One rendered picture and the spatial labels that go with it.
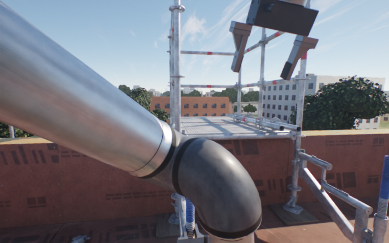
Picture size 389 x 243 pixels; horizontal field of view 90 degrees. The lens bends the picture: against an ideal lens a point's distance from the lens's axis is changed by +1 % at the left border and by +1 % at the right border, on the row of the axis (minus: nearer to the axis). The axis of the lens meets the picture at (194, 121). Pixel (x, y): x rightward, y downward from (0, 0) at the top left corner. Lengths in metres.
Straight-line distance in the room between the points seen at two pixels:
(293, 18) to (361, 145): 2.27
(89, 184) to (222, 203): 1.69
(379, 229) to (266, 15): 1.39
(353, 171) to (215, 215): 2.41
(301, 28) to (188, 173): 0.37
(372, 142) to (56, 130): 2.71
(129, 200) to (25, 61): 1.76
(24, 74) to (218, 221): 0.31
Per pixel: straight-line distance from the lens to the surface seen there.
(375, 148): 2.81
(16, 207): 2.27
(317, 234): 2.02
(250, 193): 0.35
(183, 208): 1.24
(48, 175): 2.04
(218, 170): 0.33
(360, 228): 1.70
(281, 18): 0.48
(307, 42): 0.53
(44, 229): 2.18
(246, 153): 1.92
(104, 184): 1.92
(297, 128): 1.81
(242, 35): 0.47
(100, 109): 0.27
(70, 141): 0.29
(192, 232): 0.96
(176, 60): 1.58
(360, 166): 2.73
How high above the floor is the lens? 1.08
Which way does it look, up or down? 7 degrees down
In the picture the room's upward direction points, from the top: straight up
